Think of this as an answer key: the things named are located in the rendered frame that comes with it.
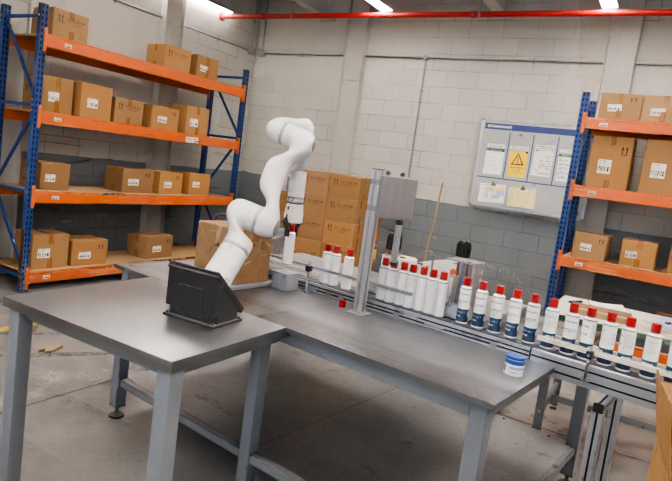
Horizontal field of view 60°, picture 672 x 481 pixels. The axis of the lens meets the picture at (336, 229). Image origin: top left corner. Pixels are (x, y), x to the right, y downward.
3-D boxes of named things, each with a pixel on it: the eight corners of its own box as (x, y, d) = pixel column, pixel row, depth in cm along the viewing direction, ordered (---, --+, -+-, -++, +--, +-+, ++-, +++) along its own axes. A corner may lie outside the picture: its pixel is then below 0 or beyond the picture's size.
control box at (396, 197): (412, 221, 266) (418, 179, 264) (378, 217, 261) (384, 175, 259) (403, 218, 276) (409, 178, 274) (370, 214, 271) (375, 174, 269)
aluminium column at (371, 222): (365, 312, 273) (385, 169, 266) (359, 314, 269) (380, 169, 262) (357, 310, 276) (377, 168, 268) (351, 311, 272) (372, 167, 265)
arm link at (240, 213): (246, 249, 234) (273, 205, 246) (205, 231, 237) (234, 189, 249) (247, 263, 244) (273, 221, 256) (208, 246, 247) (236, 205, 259)
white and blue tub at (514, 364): (511, 369, 218) (514, 351, 217) (526, 376, 212) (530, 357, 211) (498, 371, 214) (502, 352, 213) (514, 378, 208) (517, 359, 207)
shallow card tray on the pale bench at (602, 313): (631, 318, 361) (632, 313, 360) (633, 326, 339) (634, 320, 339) (572, 306, 374) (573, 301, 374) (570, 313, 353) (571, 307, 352)
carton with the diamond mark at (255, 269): (267, 281, 303) (273, 229, 300) (233, 285, 284) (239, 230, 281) (227, 269, 321) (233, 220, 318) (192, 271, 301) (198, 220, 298)
